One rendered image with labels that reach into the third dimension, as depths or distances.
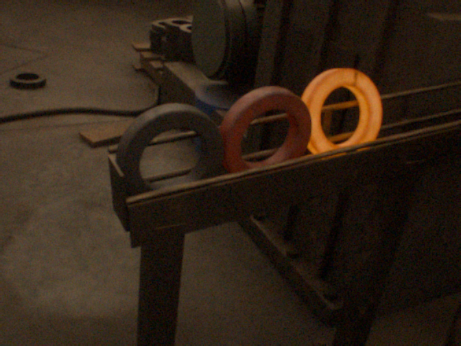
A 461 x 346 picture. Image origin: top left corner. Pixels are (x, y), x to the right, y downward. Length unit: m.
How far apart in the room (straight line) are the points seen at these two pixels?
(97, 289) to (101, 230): 0.29
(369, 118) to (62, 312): 0.96
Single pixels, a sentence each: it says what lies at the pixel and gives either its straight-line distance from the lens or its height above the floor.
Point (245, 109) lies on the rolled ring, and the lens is 0.90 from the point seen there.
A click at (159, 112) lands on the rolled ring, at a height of 0.74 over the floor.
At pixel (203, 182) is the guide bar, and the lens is 0.90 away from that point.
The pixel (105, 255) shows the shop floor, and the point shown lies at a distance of 1.74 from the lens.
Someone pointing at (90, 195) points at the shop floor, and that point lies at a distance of 2.03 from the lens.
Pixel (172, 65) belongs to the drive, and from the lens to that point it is 2.69.
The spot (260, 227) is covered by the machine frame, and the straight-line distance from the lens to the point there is 1.80.
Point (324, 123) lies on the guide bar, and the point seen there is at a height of 0.66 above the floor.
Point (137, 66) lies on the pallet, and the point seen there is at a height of 0.02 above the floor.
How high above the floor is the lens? 1.06
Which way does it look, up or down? 28 degrees down
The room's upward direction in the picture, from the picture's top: 8 degrees clockwise
